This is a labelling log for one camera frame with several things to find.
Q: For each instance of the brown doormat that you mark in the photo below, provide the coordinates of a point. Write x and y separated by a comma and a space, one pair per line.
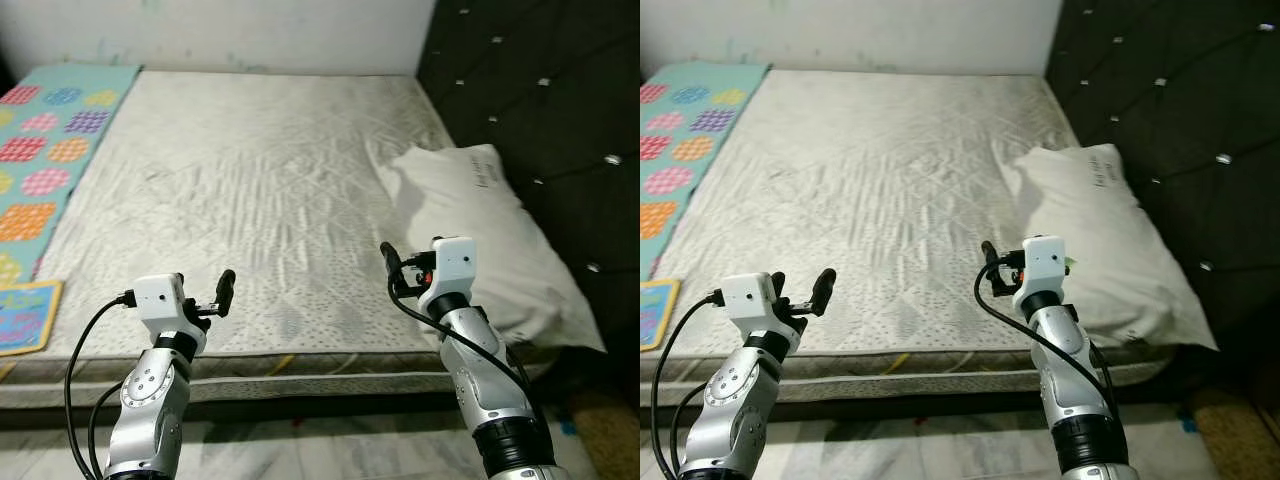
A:
1235, 435
605, 435

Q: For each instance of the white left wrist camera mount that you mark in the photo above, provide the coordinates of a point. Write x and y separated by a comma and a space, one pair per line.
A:
748, 298
160, 300

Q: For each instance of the dark tufted headboard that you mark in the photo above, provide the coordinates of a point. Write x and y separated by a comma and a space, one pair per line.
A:
550, 90
1180, 90

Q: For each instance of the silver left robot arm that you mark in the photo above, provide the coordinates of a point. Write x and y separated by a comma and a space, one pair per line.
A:
150, 410
740, 410

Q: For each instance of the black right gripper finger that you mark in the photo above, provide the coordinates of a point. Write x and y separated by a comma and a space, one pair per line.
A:
391, 265
990, 262

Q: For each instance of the blue yellow children's book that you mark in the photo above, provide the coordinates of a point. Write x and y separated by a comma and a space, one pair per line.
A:
28, 318
657, 315

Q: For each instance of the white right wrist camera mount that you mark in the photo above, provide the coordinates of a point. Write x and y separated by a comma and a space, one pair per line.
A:
450, 270
1043, 270

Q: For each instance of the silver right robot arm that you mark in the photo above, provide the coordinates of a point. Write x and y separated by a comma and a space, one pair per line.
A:
500, 400
1085, 400

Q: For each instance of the grey patterned bed base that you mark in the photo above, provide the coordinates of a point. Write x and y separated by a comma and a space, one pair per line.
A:
300, 378
900, 378

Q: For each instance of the white pillow with tree print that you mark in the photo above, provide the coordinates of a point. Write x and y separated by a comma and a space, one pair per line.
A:
1130, 240
510, 250

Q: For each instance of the teal mat with coloured dots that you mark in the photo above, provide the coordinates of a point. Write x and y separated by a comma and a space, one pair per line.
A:
55, 150
690, 140

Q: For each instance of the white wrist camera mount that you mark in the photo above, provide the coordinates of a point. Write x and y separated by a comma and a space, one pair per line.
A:
1043, 270
160, 300
748, 298
450, 270

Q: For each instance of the grey quilted mattress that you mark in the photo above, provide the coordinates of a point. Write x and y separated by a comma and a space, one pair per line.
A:
860, 220
250, 220

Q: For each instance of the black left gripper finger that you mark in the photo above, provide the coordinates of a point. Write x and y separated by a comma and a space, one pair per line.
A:
824, 290
777, 286
181, 286
226, 290

